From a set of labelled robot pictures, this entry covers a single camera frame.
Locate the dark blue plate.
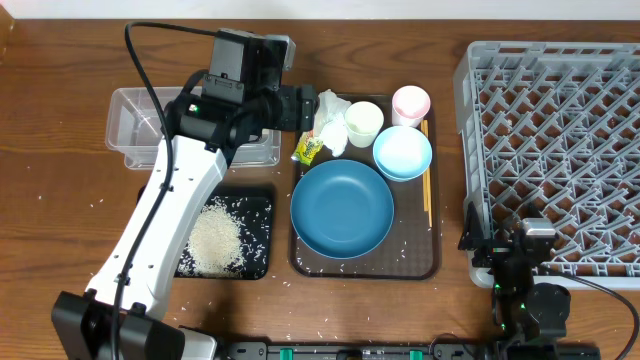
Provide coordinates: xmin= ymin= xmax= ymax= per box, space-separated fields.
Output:
xmin=290 ymin=159 xmax=395 ymax=259

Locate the pile of rice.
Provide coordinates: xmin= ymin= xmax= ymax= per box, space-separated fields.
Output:
xmin=175 ymin=195 xmax=274 ymax=279

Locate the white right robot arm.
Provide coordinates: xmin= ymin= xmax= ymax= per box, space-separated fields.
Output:
xmin=458 ymin=203 xmax=571 ymax=360

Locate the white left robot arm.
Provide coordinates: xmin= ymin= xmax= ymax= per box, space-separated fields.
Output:
xmin=51 ymin=29 xmax=318 ymax=359

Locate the grey dishwasher rack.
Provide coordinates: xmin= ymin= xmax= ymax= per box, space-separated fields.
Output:
xmin=453 ymin=41 xmax=639 ymax=290

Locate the yellow green snack wrapper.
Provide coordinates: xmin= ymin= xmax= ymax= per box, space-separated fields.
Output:
xmin=291 ymin=131 xmax=324 ymax=166

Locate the crumpled white tissue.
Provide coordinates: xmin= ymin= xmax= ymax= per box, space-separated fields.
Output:
xmin=313 ymin=89 xmax=351 ymax=157

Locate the cream cup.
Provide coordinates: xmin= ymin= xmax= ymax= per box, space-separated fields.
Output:
xmin=345 ymin=101 xmax=384 ymax=148

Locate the clear plastic bin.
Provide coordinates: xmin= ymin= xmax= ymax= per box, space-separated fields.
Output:
xmin=105 ymin=87 xmax=281 ymax=159

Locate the light blue bowl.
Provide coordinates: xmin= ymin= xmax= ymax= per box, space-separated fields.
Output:
xmin=373 ymin=126 xmax=433 ymax=182

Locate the wooden chopstick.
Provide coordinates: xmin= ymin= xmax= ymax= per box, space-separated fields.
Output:
xmin=421 ymin=119 xmax=431 ymax=213
xmin=422 ymin=119 xmax=433 ymax=228

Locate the black tray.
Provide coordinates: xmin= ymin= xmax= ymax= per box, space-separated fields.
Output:
xmin=135 ymin=183 xmax=275 ymax=281

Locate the pink cup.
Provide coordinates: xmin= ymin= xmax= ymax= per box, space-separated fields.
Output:
xmin=392 ymin=85 xmax=431 ymax=128

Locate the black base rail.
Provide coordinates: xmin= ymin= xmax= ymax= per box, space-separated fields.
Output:
xmin=219 ymin=340 xmax=602 ymax=360

